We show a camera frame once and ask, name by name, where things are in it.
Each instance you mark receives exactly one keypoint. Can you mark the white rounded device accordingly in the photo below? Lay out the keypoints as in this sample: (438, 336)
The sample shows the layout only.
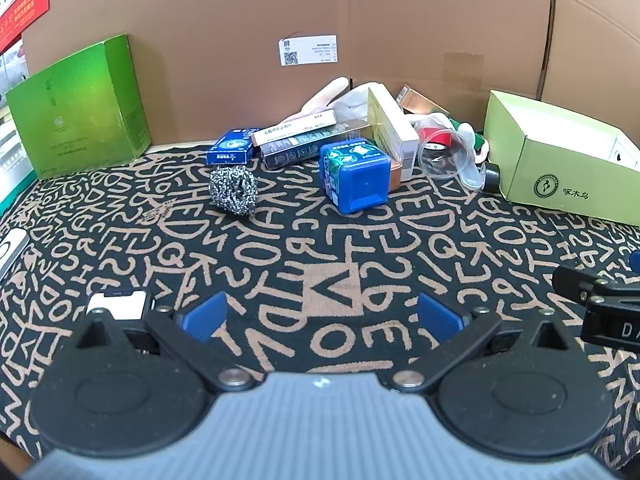
(11, 252)

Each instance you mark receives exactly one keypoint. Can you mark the small blue box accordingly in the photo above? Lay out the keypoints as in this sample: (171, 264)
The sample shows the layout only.
(232, 147)

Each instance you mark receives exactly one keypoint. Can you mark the steel wool scrubber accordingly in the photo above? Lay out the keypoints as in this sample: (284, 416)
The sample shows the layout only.
(233, 190)

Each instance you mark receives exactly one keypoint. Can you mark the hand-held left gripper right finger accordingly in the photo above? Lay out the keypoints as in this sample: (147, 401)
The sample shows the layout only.
(437, 317)

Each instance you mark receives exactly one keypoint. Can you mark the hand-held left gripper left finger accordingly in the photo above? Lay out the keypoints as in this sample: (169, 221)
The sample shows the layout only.
(205, 314)

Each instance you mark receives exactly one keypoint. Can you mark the black flat box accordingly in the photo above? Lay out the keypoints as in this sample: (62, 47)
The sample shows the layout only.
(295, 152)

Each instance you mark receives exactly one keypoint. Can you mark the clear plastic cup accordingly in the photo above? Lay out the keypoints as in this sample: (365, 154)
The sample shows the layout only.
(445, 160)

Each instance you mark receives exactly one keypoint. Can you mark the red wall calendar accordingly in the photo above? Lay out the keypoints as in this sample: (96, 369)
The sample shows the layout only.
(22, 5)

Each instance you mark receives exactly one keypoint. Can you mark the copper coloured box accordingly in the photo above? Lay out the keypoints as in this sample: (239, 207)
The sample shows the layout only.
(422, 102)

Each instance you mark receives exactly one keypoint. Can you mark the cream upright box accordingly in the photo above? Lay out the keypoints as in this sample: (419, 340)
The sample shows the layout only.
(395, 125)

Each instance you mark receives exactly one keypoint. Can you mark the blue cube container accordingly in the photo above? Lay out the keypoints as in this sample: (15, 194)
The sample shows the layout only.
(360, 175)

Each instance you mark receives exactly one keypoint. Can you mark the white shipping label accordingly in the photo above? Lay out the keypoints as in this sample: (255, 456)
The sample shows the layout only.
(307, 51)

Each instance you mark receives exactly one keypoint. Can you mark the tall green box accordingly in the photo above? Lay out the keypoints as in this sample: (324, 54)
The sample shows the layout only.
(75, 110)

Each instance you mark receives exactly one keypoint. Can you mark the white and brown flat box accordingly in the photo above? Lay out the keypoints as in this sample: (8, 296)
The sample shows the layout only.
(292, 127)

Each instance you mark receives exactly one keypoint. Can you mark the brown cardboard backdrop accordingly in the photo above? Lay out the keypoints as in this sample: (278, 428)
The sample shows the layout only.
(200, 35)

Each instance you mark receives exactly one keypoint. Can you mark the white black-edged device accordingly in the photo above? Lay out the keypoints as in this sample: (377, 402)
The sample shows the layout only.
(117, 305)

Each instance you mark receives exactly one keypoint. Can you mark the white glove with pink cuff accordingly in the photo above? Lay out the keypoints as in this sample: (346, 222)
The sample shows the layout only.
(325, 95)

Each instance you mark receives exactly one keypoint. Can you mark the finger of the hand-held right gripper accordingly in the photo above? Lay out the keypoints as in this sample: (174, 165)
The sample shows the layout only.
(580, 282)
(635, 261)

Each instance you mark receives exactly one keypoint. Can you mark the light green cardboard box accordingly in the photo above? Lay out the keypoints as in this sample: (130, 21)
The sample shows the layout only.
(565, 175)

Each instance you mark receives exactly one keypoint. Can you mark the black letter printed mat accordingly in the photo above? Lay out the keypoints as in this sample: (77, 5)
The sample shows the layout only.
(320, 250)

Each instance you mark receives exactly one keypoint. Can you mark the red tape roll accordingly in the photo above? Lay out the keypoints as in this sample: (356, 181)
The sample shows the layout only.
(435, 136)

